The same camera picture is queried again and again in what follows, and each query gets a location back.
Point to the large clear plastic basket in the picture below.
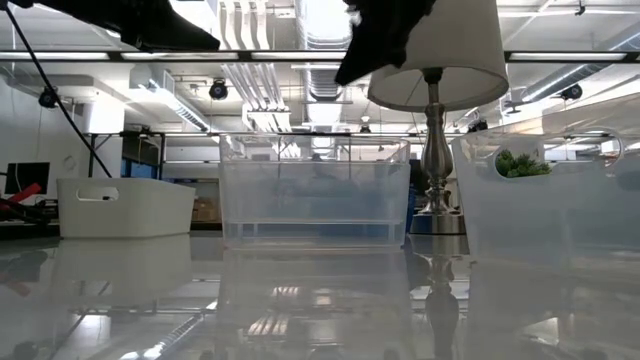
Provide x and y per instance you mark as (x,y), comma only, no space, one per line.
(315,190)

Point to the white shade metal table lamp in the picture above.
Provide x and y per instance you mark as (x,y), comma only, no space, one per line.
(460,40)

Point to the white plastic basket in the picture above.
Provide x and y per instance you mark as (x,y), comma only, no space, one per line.
(125,210)

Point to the cardboard box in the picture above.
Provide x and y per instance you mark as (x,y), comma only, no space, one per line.
(205,210)

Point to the green potted plant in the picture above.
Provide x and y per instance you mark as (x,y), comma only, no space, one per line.
(522,165)

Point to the black computer monitor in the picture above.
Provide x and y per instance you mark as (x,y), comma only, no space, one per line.
(27,177)

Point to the red tool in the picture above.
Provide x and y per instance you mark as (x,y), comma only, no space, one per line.
(25,192)

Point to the silver ceiling duct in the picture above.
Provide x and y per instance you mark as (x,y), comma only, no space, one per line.
(325,75)

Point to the black ceiling camera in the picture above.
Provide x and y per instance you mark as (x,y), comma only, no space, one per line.
(218,89)
(571,91)
(477,126)
(48,97)

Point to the black overhead frame bar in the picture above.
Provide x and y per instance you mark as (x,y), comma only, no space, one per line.
(280,55)

